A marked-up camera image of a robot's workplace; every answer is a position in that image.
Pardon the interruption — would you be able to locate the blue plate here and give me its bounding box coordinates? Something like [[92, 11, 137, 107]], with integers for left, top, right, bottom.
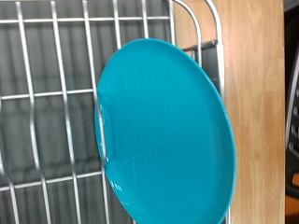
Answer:
[[94, 37, 237, 224]]

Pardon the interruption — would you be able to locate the dark grey dish rack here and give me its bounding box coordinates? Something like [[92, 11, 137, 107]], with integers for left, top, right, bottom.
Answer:
[[0, 0, 226, 224]]

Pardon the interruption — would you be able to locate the chrome wire dish rack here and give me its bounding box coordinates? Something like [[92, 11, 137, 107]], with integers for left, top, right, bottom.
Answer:
[[0, 0, 233, 224]]

